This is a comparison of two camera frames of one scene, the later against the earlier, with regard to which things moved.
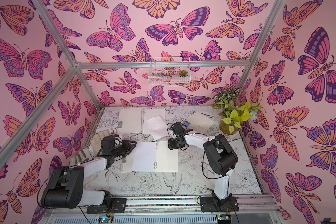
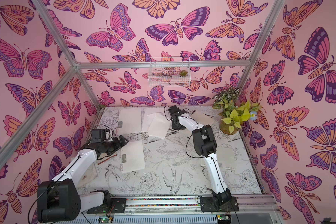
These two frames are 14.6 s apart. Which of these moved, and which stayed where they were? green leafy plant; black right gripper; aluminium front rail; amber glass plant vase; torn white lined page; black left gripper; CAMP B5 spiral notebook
Moved: black right gripper; black left gripper
Stayed: torn white lined page; CAMP B5 spiral notebook; green leafy plant; aluminium front rail; amber glass plant vase
